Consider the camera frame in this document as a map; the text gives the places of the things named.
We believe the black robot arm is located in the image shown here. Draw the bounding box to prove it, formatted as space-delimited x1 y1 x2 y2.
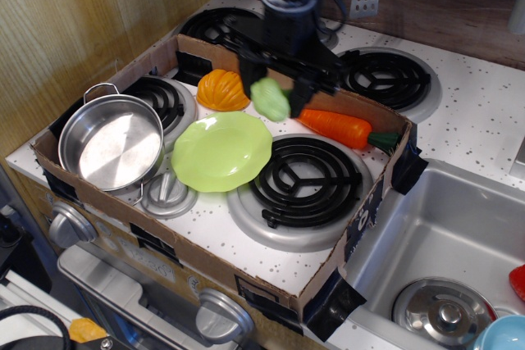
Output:
225 0 345 118

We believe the orange yellow object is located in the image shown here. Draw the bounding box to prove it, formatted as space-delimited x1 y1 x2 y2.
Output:
68 317 107 343

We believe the silver stovetop knob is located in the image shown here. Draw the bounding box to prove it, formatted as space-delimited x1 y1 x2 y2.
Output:
140 170 198 220
317 20 339 50

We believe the back left black burner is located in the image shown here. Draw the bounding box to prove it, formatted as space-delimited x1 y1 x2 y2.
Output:
171 7 263 53

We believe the red toy item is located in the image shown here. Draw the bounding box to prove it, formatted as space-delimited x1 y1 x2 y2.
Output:
509 265 525 301

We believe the front left black burner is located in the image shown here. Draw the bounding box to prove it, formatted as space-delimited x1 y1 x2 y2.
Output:
123 75 198 153

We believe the orange toy pumpkin half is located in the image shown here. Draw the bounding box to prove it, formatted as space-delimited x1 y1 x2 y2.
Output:
197 69 250 111

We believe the green toy broccoli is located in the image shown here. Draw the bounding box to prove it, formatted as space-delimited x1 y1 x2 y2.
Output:
250 77 290 122

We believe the silver oven knob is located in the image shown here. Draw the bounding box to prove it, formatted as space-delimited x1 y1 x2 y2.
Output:
49 202 98 249
195 288 254 344

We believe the silver back stovetop knob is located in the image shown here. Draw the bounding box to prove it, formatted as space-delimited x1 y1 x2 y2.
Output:
317 20 339 50

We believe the silver pot lid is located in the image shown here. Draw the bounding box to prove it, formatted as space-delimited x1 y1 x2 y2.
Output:
390 277 497 349

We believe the left silver oven knob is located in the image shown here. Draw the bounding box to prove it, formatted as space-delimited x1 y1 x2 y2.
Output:
49 202 98 249

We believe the right silver oven knob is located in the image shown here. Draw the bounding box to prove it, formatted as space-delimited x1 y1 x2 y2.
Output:
195 288 254 344

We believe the back right black burner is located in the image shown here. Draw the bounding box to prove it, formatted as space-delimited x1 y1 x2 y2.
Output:
338 47 442 124

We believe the light blue bowl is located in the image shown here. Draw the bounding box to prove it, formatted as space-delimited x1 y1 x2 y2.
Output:
472 315 524 350

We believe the front right black burner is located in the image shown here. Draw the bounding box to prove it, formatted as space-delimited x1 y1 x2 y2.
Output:
227 134 373 252

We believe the green plastic plate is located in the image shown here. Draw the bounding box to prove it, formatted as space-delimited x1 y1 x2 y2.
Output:
171 111 273 193

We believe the grey toy sink basin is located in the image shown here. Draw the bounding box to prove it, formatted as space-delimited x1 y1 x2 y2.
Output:
335 161 524 349

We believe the silver metal pot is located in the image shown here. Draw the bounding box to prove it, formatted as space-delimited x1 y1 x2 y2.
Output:
58 83 165 205

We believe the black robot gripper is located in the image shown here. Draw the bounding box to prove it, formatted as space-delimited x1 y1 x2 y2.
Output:
225 10 345 118

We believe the orange toy carrot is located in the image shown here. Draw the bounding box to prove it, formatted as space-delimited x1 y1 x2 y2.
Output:
297 109 400 153

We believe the silver oven door handle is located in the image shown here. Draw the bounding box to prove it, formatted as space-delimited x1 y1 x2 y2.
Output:
57 246 211 349

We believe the black burner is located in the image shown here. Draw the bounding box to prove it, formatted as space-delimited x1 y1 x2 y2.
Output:
227 134 373 252
123 75 198 153
338 47 442 124
171 7 263 53

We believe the silver front stovetop knob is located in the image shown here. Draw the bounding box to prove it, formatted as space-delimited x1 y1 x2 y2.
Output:
140 170 198 220

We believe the black cable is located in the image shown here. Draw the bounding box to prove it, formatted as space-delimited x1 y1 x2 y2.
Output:
0 305 75 350

